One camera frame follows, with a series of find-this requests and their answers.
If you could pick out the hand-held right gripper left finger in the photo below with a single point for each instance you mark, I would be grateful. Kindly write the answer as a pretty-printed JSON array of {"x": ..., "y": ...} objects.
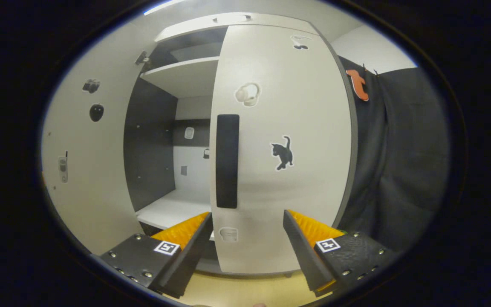
[{"x": 190, "y": 260}]

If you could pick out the white cabinet door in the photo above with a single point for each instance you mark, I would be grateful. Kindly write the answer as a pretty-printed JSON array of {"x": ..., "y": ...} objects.
[
  {"x": 96, "y": 170},
  {"x": 313, "y": 128}
]

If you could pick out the black backdrop cloth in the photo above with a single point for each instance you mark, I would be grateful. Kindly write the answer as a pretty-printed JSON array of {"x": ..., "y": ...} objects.
[{"x": 399, "y": 170}]

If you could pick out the white and grey cabinet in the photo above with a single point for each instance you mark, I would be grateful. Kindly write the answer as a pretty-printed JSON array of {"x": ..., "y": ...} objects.
[{"x": 149, "y": 149}]

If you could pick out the white cabinet drawer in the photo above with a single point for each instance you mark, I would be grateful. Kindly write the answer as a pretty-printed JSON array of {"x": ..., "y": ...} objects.
[{"x": 194, "y": 27}]

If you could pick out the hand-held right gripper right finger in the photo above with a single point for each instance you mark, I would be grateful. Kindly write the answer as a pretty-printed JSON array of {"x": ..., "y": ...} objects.
[{"x": 301, "y": 256}]

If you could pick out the metal door hinge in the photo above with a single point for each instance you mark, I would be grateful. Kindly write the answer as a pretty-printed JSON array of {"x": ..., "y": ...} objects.
[{"x": 142, "y": 57}]

